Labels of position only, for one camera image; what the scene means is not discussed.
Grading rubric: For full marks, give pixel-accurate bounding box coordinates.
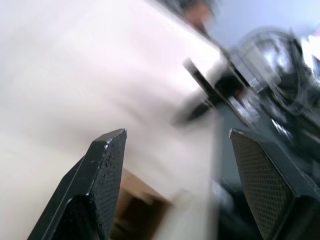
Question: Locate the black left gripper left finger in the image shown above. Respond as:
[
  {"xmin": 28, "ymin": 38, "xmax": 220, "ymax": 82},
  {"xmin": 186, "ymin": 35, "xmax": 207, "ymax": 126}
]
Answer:
[{"xmin": 26, "ymin": 128, "xmax": 128, "ymax": 240}]

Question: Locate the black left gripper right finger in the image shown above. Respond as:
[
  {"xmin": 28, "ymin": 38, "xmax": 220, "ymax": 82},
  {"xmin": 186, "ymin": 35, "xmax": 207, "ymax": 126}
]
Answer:
[{"xmin": 229, "ymin": 128, "xmax": 320, "ymax": 240}]

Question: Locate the small brown cardboard box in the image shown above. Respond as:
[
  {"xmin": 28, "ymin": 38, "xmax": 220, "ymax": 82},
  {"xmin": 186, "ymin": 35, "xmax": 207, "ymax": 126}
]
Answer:
[{"xmin": 112, "ymin": 167, "xmax": 176, "ymax": 240}]

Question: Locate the silver robot torso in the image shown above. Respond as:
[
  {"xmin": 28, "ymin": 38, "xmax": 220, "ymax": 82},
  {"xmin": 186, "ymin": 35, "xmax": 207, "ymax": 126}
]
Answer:
[{"xmin": 182, "ymin": 24, "xmax": 320, "ymax": 156}]

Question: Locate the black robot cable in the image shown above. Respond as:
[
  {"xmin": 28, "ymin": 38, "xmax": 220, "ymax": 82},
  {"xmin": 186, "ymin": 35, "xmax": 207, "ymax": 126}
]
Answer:
[{"xmin": 239, "ymin": 27, "xmax": 320, "ymax": 116}]

